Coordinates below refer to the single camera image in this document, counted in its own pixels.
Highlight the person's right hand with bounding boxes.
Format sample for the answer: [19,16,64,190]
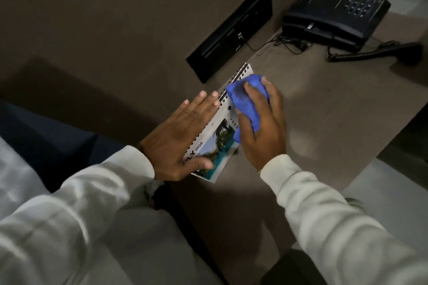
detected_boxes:
[235,76,288,174]

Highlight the person's left hand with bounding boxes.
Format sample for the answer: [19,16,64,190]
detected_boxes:
[138,90,221,182]

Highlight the blue cleaning cloth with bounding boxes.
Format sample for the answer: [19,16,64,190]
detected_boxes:
[226,74,271,144]

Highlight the spiral-bound desk calendar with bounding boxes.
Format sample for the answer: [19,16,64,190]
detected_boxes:
[183,62,255,184]

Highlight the person's right forearm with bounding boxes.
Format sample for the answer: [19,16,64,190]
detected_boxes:
[260,154,428,285]

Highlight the person's left forearm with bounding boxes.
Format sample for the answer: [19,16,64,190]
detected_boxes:
[0,145,156,285]

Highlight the person's grey trousers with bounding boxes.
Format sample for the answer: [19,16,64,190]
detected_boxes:
[88,179,221,285]

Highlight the black telephone base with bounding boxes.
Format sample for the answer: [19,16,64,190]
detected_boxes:
[281,0,392,53]

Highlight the black telephone handset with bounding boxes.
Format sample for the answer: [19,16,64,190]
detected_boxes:
[377,41,424,67]

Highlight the thin black cable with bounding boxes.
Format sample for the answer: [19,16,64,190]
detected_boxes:
[246,32,313,55]

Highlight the black wall socket panel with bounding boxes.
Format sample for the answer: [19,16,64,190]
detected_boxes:
[186,0,273,84]

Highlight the black coiled phone cord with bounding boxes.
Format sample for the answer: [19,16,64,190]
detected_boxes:
[326,36,382,63]

